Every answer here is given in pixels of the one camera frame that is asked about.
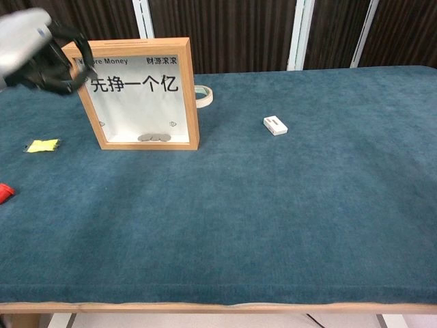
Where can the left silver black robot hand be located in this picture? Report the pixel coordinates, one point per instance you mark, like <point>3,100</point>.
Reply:
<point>24,37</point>

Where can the dark slatted partition panel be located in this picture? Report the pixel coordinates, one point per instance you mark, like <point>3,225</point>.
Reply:
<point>409,30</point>
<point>334,34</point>
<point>222,34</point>
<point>102,17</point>

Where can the yellow crumpled packet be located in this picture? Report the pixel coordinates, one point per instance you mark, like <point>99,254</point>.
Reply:
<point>42,146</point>

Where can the red plastic object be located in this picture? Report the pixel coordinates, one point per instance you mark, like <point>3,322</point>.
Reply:
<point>5,193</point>

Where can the beige masking tape roll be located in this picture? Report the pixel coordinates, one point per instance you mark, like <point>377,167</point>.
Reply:
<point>208,99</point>

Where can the small white plastic box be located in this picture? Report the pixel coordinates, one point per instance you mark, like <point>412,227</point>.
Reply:
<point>274,125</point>

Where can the teal table cloth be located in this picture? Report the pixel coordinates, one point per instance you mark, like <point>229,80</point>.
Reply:
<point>273,205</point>

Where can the wooden table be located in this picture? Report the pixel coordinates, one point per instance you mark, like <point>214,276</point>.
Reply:
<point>205,308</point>

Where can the white partition post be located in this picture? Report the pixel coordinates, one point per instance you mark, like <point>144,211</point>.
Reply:
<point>363,34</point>
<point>143,17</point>
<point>300,34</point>

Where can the wooden frame coin box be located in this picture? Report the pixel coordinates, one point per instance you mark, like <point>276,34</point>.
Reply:
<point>136,109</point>

